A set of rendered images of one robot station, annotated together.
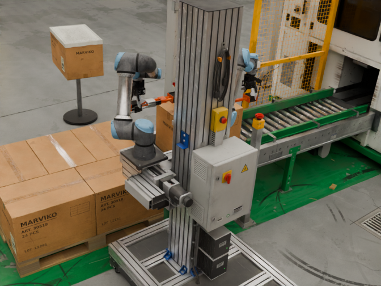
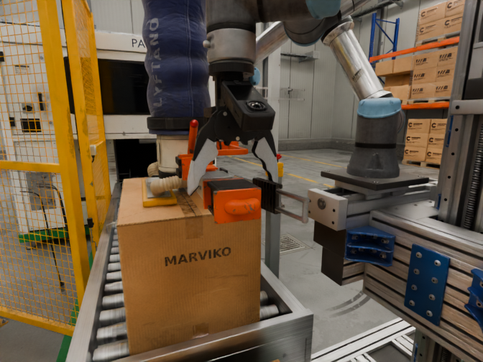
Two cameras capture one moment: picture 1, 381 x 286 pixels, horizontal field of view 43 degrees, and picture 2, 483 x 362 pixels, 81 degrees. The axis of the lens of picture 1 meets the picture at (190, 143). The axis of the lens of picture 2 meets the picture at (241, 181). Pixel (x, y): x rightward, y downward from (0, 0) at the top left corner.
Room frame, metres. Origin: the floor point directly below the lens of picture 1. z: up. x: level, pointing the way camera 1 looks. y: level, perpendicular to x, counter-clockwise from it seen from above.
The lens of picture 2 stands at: (3.15, 0.87, 1.21)
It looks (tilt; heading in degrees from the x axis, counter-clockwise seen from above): 12 degrees down; 285
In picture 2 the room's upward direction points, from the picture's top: straight up
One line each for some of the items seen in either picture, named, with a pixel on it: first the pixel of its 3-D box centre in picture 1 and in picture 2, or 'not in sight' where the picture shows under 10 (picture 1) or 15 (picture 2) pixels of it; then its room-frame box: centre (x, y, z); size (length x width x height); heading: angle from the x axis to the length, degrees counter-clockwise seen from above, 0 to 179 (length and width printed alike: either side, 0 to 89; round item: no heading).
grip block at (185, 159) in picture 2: (174, 97); (195, 166); (3.48, 0.15, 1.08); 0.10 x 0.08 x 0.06; 34
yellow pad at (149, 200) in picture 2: not in sight; (156, 185); (3.69, 0.00, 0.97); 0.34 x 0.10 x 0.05; 124
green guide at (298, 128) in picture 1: (314, 126); not in sight; (4.09, -1.15, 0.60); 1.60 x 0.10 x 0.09; 125
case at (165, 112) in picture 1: (198, 126); (181, 240); (3.64, -0.06, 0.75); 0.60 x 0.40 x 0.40; 125
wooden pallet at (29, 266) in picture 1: (72, 208); not in sight; (3.28, 0.96, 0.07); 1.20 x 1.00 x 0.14; 125
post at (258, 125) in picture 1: (251, 173); (272, 255); (3.35, -0.51, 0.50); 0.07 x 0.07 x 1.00; 35
